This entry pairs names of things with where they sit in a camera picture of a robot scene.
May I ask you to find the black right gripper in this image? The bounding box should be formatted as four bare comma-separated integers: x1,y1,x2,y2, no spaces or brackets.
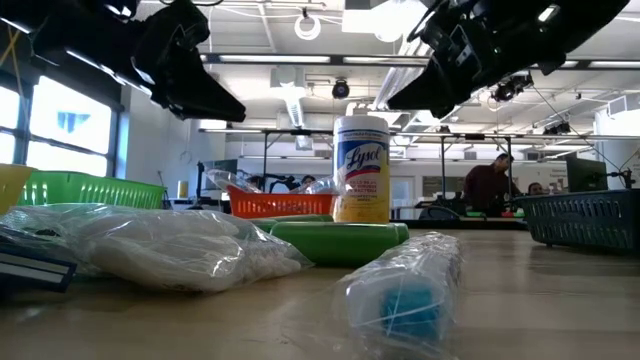
387,0,507,120

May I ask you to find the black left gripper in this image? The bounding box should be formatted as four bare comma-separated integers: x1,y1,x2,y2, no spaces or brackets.
131,0,247,123

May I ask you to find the green plastic basket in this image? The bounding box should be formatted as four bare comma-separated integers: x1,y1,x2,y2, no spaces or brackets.
17,169,167,211

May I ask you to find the green Pert shampoo bottle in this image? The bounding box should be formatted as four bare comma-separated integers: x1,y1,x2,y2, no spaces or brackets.
268,221,411,268
234,213,335,234

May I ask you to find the black plastic slotted basket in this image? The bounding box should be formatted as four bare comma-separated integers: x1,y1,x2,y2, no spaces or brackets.
513,187,640,257

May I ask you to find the black overhead rig bar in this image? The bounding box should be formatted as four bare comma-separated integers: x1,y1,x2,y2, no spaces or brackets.
199,52,640,71

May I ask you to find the Lysol wipes canister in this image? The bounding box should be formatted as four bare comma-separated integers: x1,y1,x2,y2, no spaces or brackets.
332,114,392,225

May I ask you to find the large bright window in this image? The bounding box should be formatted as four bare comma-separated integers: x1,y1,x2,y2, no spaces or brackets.
0,74,114,184

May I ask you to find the orange plastic basket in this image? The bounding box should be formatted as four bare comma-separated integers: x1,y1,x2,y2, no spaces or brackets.
226,184,337,221

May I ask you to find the clear bag of cotton balls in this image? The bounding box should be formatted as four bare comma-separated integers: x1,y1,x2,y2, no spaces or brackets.
0,202,315,295

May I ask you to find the black computer monitor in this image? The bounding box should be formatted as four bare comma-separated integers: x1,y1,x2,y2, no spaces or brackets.
566,156,610,194

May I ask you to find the yellow plastic basket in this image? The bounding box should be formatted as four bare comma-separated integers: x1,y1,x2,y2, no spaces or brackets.
0,162,37,215

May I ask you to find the blue toothbrush in clear bag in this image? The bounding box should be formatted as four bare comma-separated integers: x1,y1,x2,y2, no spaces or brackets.
299,230,464,360

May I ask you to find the black razor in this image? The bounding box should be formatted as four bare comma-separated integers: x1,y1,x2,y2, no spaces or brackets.
0,241,79,295

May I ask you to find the black background rig frame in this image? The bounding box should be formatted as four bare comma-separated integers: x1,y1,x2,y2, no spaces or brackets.
198,127,516,211

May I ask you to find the white cable ring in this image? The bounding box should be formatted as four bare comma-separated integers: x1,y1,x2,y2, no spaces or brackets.
293,13,322,42

